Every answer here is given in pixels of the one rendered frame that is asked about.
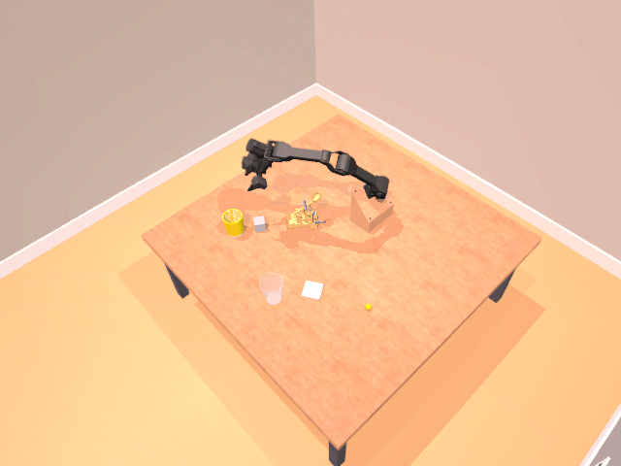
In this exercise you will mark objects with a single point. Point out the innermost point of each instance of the clear plastic cup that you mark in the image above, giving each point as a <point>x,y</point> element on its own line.
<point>271,285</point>

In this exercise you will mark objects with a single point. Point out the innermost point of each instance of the white square tile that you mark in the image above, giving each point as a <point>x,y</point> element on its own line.
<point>312,290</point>

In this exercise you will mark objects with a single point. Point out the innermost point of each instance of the yellow mug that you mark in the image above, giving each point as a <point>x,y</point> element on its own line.
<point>233,222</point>

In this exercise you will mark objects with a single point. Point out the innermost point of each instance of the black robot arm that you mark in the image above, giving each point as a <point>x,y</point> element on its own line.
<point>346,165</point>

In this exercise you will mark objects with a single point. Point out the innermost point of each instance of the white cube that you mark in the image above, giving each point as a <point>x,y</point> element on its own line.
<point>259,223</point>

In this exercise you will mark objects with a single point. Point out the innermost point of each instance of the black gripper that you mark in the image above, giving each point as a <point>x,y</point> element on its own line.
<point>258,181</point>

